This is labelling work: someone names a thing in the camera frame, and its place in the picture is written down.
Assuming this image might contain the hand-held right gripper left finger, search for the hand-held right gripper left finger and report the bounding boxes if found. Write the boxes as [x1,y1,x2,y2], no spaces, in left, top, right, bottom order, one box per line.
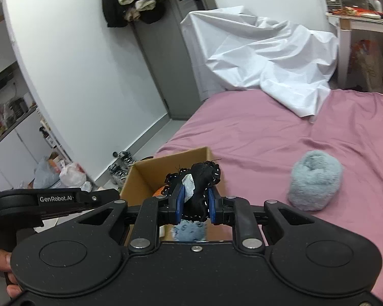
[66,185,186,252]

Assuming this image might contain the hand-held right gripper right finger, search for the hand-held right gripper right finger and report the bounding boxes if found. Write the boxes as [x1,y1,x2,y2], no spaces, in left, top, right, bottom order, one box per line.
[207,188,324,253]

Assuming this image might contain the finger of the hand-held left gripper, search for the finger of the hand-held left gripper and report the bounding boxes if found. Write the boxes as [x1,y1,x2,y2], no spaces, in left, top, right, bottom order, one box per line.
[81,188,121,212]

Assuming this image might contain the black lace fluffy cloth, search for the black lace fluffy cloth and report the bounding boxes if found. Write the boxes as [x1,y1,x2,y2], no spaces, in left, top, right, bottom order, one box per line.
[164,161,223,242]

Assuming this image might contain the brown cardboard box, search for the brown cardboard box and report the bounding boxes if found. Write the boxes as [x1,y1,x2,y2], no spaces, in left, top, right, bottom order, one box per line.
[119,147,235,243]

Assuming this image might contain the blue-grey fluffy bundle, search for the blue-grey fluffy bundle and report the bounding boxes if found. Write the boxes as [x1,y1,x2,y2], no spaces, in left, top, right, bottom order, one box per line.
[287,149,343,211]

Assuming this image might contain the white red plastic bag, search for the white red plastic bag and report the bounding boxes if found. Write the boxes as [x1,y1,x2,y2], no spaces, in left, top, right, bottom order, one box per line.
[59,162,87,188]

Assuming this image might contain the black white shoes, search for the black white shoes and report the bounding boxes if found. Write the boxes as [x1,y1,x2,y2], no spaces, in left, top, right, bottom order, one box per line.
[110,150,136,184]

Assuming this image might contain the grey plastic bag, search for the grey plastic bag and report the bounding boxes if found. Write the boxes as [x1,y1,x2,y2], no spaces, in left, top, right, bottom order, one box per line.
[34,156,63,189]

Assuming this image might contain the white cabinet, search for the white cabinet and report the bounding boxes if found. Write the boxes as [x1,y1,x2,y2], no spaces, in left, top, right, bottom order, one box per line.
[0,105,62,192]

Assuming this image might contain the grey door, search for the grey door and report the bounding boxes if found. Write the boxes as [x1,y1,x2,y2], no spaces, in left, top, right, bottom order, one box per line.
[132,0,218,120]

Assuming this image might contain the white crumpled sheet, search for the white crumpled sheet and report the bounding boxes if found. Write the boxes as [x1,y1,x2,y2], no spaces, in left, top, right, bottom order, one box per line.
[180,5,339,119]

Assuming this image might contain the pink bed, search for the pink bed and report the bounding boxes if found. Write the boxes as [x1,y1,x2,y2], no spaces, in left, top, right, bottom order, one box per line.
[153,87,383,305]

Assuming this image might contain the black hanging coat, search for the black hanging coat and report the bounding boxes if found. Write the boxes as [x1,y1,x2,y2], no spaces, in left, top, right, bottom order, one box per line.
[101,0,170,28]

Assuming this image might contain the brown paper bag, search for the brown paper bag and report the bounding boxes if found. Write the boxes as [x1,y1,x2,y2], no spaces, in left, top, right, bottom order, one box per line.
[349,40,383,92]

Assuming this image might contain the white desk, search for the white desk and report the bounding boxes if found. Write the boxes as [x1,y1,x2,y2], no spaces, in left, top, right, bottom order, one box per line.
[327,9,383,92]

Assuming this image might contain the red packets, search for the red packets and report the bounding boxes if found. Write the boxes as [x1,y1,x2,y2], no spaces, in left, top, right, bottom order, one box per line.
[330,6,383,18]

